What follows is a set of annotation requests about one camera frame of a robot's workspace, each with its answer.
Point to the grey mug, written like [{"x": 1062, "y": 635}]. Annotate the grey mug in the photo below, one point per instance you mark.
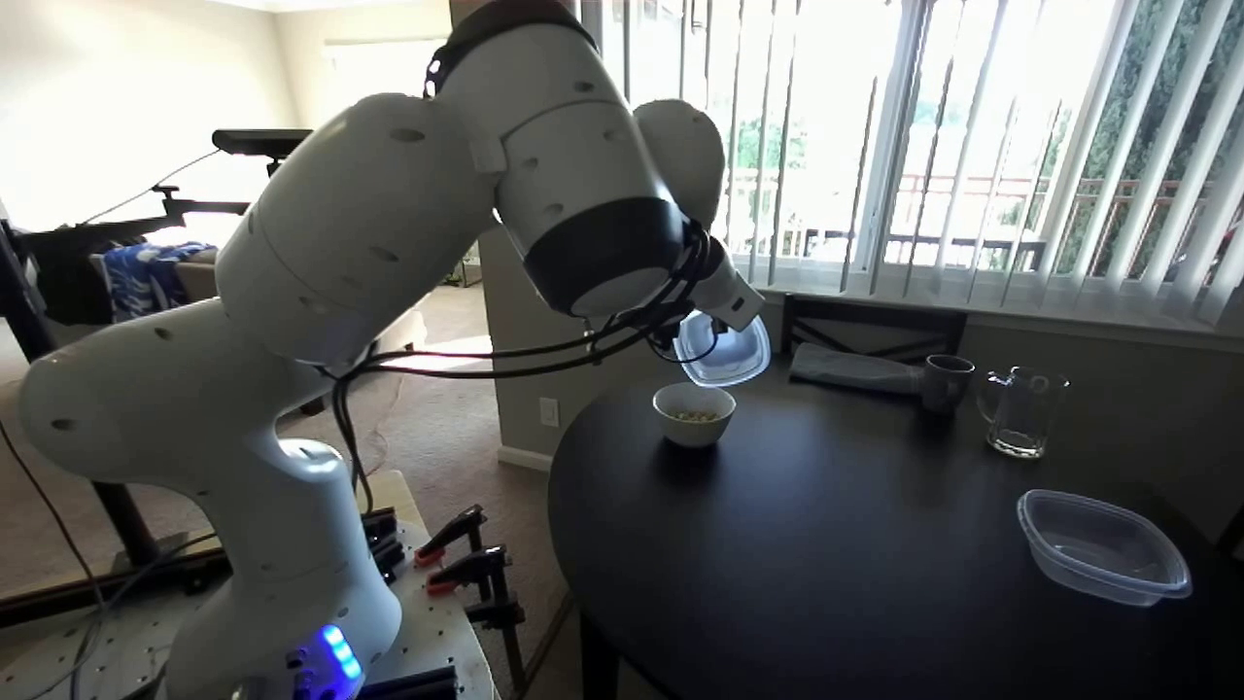
[{"x": 945, "y": 385}]

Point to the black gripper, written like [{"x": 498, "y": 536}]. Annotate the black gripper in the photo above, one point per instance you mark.
[{"x": 667, "y": 335}]

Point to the black stereo camera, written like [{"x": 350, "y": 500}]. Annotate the black stereo camera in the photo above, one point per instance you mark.
[{"x": 260, "y": 142}]

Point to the blue pack of bottles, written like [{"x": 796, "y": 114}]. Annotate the blue pack of bottles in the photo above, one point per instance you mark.
[{"x": 143, "y": 278}]

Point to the black chair with plain back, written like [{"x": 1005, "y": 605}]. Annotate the black chair with plain back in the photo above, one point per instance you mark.
[{"x": 882, "y": 315}]

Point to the clear plastic lunchbox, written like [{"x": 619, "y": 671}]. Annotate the clear plastic lunchbox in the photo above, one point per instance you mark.
[{"x": 726, "y": 352}]

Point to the clear drinking glass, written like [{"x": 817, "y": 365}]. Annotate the clear drinking glass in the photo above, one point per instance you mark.
[{"x": 1023, "y": 412}]

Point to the black camera stand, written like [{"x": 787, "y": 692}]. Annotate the black camera stand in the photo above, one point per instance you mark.
[{"x": 124, "y": 518}]

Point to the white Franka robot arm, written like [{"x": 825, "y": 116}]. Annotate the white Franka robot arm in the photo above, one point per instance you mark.
[{"x": 323, "y": 217}]

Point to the empty clear plastic container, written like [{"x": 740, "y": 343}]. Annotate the empty clear plastic container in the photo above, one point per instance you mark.
[{"x": 1101, "y": 549}]

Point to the robot mounting table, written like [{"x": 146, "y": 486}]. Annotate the robot mounting table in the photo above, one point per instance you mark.
[{"x": 442, "y": 635}]

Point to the white vertical window blinds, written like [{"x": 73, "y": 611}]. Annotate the white vertical window blinds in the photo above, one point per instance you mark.
[{"x": 1036, "y": 142}]

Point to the white ceramic bowl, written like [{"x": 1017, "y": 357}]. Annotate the white ceramic bowl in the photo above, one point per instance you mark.
[{"x": 695, "y": 427}]

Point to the white wall outlet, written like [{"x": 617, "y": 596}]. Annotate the white wall outlet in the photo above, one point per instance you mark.
[{"x": 551, "y": 412}]

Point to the yellow food pieces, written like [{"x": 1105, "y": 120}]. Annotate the yellow food pieces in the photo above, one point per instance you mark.
[{"x": 696, "y": 417}]

